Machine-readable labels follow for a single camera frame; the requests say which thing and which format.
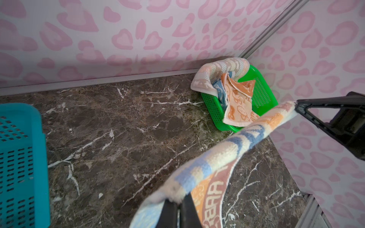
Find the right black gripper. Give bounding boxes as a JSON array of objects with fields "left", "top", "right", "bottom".
[{"left": 295, "top": 92, "right": 365, "bottom": 160}]

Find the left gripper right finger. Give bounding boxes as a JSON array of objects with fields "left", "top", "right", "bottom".
[{"left": 180, "top": 193, "right": 202, "bottom": 228}]

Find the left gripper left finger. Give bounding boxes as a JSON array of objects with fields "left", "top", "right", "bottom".
[{"left": 156, "top": 199, "right": 178, "bottom": 228}]

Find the cream rabbit lettered towel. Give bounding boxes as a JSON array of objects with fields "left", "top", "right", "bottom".
[{"left": 130, "top": 101, "right": 297, "bottom": 228}]

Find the orange bear pattern towel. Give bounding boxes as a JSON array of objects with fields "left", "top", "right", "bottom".
[{"left": 221, "top": 73, "right": 259, "bottom": 127}]

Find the green plastic basket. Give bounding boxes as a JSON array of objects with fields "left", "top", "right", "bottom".
[{"left": 201, "top": 65, "right": 278, "bottom": 133}]

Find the blue patterned towel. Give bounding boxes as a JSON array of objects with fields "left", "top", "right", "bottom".
[{"left": 213, "top": 79, "right": 228, "bottom": 111}]

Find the pale pink patterned towel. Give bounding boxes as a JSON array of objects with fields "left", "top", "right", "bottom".
[{"left": 190, "top": 58, "right": 250, "bottom": 97}]

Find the teal plastic basket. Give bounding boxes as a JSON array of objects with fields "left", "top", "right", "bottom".
[{"left": 1, "top": 103, "right": 50, "bottom": 228}]

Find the right rear aluminium post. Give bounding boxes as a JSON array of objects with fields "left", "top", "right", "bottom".
[{"left": 240, "top": 0, "right": 310, "bottom": 59}]

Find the aluminium front rail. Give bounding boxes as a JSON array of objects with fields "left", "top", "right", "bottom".
[{"left": 295, "top": 194, "right": 332, "bottom": 228}]

